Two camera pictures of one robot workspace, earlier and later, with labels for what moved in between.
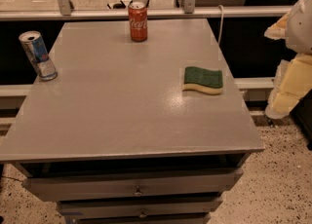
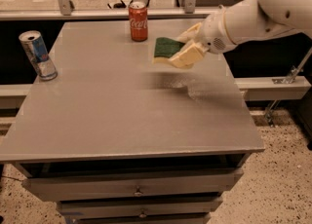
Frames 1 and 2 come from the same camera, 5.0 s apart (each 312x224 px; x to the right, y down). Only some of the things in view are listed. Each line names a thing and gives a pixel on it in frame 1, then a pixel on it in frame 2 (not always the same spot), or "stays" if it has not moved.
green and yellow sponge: x=203 y=79 → x=165 y=49
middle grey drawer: x=122 y=206 stays
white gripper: x=301 y=26 → x=213 y=34
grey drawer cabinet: x=148 y=131 stays
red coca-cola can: x=138 y=21 stays
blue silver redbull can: x=38 y=53 stays
